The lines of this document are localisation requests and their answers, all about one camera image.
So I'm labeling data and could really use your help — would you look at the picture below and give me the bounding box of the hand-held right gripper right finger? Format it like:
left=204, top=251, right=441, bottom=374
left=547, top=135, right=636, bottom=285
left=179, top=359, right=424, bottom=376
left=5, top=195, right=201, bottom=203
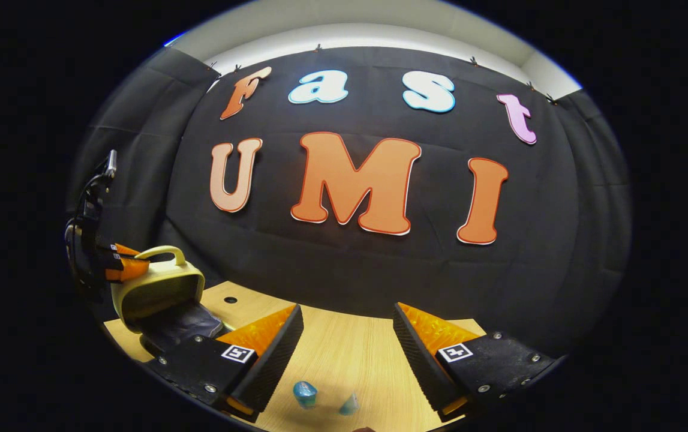
left=392, top=302, right=560, bottom=423

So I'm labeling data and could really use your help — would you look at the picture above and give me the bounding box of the blue capped bottle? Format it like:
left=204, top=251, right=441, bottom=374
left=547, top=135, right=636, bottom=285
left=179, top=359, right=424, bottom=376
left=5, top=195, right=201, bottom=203
left=293, top=380, right=319, bottom=410

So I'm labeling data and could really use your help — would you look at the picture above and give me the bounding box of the cream yellow small suitcase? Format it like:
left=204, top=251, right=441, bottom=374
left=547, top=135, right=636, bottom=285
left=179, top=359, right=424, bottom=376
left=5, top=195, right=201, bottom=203
left=110, top=245, right=230, bottom=356

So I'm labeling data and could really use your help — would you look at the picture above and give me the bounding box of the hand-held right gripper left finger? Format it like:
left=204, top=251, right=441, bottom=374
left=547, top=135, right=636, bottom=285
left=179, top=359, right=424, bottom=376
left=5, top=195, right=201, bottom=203
left=145, top=304, right=305, bottom=424

